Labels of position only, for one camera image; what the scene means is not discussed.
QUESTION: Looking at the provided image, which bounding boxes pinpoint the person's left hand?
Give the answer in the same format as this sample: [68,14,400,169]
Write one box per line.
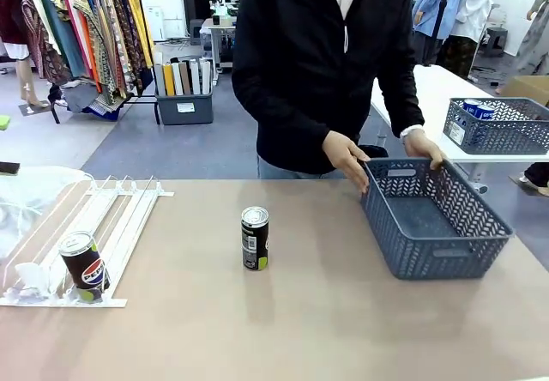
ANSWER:
[402,130,448,171]

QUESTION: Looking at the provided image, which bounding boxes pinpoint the person's right hand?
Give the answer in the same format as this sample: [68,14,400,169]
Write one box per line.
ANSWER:
[321,130,371,195]

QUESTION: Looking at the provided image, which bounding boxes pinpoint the grey-blue basket with label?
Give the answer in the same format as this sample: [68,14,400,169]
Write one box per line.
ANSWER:
[442,96,549,155]

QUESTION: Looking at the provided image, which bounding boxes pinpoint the grey-blue plastic basket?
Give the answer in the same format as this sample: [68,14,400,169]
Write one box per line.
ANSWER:
[359,157,515,281]

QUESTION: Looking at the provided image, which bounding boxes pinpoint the black Pepsi lime can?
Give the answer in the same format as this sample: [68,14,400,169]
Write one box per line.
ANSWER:
[240,205,270,272]
[58,230,111,304]

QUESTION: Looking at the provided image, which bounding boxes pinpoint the person's right forearm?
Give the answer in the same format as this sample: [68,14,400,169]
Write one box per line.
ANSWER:
[233,76,338,154]

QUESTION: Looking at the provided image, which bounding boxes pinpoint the person's left forearm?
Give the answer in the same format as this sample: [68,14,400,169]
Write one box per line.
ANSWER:
[380,67,426,141]

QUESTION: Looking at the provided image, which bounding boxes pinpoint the white can dispenser rack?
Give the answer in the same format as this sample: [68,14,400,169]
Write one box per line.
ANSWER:
[0,174,176,309]

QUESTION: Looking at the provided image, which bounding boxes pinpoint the black round stool seat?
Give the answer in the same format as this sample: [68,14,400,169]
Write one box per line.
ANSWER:
[358,144,389,161]

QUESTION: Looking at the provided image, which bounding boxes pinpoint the white table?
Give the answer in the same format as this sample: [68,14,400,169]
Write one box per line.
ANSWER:
[370,63,549,194]

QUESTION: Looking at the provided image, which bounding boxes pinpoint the dark patterned trousers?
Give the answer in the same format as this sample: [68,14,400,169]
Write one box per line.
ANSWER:
[437,35,478,80]

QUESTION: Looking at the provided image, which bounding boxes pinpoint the bystander's legs and shoes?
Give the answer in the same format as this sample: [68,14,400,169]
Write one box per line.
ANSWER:
[509,161,549,197]

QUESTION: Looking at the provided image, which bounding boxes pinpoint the cardboard box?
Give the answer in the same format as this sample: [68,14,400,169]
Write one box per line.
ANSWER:
[499,75,549,107]

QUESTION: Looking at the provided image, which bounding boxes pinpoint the person in black jacket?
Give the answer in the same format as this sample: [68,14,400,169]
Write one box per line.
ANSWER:
[231,0,426,180]

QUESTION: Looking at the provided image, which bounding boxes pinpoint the dark plastic stool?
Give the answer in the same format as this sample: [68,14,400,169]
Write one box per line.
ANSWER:
[483,27,510,58]

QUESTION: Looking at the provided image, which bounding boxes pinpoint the white roll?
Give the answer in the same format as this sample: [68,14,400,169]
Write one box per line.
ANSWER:
[171,61,185,96]
[199,59,213,95]
[190,58,202,95]

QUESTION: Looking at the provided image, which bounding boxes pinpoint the grey storage bin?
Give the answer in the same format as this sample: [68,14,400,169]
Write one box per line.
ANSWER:
[154,84,214,126]

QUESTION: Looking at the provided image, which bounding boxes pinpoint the grey workbench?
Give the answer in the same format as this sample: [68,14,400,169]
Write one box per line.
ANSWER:
[200,15,238,74]

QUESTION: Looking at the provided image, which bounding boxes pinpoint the brown roll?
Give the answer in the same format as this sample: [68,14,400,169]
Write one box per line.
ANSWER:
[178,61,193,96]

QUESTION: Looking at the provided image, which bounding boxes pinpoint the yellow roll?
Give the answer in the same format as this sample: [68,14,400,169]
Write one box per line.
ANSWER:
[162,63,177,97]

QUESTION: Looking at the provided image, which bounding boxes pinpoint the grey roll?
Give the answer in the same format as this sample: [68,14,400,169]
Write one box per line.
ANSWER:
[154,51,166,97]

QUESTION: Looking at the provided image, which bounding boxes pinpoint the white floor appliance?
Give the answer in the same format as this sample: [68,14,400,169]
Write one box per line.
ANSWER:
[143,5,166,42]

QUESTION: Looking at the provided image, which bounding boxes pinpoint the pile of folded cloths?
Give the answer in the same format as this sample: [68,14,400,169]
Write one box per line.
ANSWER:
[61,79,130,121]

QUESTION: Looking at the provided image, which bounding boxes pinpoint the clothes rack with garments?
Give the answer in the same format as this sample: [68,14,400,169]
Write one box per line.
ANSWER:
[19,0,156,121]

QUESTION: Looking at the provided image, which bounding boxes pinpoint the white plastic bag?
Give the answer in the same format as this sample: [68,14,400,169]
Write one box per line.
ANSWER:
[0,165,94,262]

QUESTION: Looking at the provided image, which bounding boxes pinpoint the mannequin in dark red garment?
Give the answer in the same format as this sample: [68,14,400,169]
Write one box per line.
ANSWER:
[0,0,51,112]

